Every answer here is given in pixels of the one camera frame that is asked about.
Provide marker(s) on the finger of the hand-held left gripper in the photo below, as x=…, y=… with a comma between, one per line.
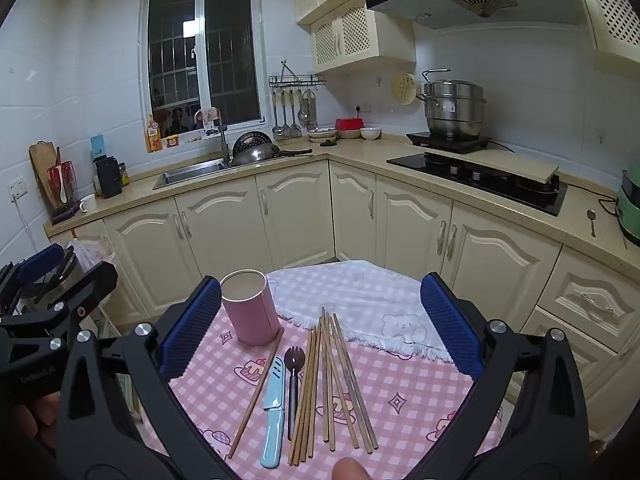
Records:
x=42, y=261
x=92, y=285

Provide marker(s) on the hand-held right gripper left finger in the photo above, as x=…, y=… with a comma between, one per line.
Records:
x=190, y=330

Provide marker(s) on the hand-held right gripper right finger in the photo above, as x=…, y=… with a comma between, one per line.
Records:
x=450, y=325

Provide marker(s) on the pink utensil holder cup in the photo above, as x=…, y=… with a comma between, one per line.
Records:
x=250, y=320

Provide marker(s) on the light wooden chopstick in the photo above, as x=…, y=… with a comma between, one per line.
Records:
x=255, y=394

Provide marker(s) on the pile of wooden chopsticks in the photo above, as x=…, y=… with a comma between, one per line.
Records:
x=325, y=360

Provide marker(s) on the light blue sheathed knife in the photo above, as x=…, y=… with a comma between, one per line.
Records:
x=272, y=435

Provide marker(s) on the person's left hand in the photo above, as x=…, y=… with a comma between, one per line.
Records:
x=32, y=420

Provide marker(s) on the person's right hand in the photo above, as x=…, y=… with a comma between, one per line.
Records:
x=350, y=471

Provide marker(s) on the white plastic bag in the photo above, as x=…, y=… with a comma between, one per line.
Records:
x=90, y=255

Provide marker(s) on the white mug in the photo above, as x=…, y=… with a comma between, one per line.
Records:
x=88, y=203

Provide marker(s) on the pink checked tablecloth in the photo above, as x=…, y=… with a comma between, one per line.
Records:
x=400, y=400

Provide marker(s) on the white fringed bear towel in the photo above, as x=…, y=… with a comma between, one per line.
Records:
x=360, y=305

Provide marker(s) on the wooden cutting board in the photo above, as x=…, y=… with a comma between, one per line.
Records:
x=41, y=165

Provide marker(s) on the black electric kettle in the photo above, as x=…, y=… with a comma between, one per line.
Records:
x=108, y=177

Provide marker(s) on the blue box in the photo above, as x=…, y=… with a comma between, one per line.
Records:
x=98, y=146

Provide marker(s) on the black glass gas hob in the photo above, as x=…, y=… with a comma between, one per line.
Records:
x=475, y=180

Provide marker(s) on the stainless steel sink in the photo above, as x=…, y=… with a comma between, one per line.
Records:
x=190, y=172

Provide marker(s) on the cream lower kitchen cabinets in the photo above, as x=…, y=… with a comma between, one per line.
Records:
x=295, y=220

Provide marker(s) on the orange detergent bottle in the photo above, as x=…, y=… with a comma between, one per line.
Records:
x=153, y=137

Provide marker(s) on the small yellow jar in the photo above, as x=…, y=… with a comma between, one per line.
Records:
x=174, y=141

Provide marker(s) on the beige stone slab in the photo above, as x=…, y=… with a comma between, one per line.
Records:
x=500, y=162

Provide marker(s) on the small metal spoon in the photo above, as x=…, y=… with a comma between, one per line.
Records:
x=591, y=216

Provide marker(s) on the black induction cooker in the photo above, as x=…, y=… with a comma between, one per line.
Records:
x=450, y=142

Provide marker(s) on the chrome kitchen faucet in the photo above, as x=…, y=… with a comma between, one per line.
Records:
x=223, y=140

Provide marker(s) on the metal colander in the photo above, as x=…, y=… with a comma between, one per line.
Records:
x=250, y=139

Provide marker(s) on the white bowl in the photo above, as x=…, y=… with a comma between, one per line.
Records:
x=370, y=134

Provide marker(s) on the green rice cooker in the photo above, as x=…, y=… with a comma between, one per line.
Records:
x=629, y=205

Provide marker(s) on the hanging metal kitchen utensil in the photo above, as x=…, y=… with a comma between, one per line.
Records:
x=295, y=131
x=311, y=110
x=303, y=116
x=276, y=130
x=286, y=131

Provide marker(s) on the stainless steel steamer pot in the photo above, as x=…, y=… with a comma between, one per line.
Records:
x=452, y=105

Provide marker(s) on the red container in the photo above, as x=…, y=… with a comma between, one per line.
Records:
x=349, y=125

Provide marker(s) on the stack of white plates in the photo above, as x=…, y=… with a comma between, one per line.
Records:
x=321, y=135

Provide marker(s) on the yellow round strainer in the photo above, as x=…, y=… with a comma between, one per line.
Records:
x=403, y=89

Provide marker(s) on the white framed window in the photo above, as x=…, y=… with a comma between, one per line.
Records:
x=175, y=50

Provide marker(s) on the cream lattice door cabinet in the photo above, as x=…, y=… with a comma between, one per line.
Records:
x=610, y=5
x=360, y=35

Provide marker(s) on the white wall socket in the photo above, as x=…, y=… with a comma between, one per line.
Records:
x=18, y=187

